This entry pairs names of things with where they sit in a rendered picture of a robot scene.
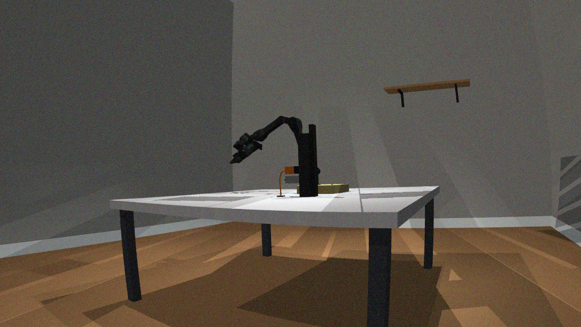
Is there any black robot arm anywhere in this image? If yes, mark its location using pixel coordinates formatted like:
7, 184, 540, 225
233, 116, 302, 152

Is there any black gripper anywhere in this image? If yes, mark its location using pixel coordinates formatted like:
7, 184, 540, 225
230, 144, 254, 164

